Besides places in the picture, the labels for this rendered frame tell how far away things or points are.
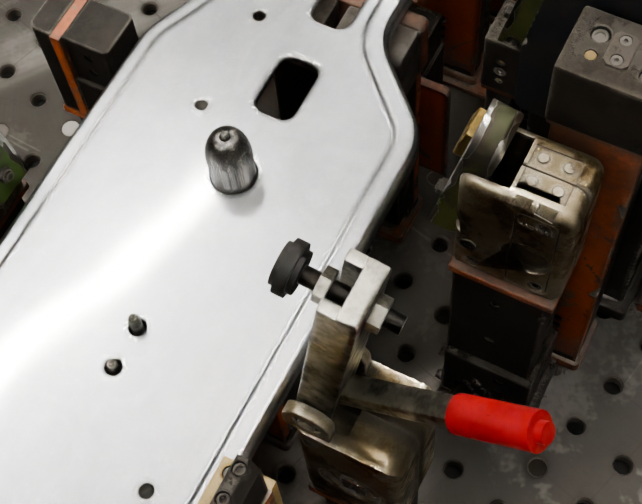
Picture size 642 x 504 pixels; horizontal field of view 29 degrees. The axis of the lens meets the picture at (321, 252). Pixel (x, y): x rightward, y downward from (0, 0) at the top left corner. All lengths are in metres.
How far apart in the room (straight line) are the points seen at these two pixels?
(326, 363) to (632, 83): 0.25
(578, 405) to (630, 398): 0.04
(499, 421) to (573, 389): 0.49
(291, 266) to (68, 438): 0.27
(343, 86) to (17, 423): 0.32
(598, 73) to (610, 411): 0.43
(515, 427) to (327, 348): 0.10
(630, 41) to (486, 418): 0.26
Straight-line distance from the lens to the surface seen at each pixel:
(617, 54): 0.76
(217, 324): 0.80
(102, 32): 0.95
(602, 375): 1.12
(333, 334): 0.58
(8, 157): 0.88
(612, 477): 1.09
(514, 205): 0.76
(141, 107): 0.89
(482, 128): 0.74
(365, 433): 0.72
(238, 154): 0.81
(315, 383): 0.66
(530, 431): 0.62
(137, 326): 0.80
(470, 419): 0.63
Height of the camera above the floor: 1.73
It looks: 63 degrees down
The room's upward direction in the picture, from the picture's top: 7 degrees counter-clockwise
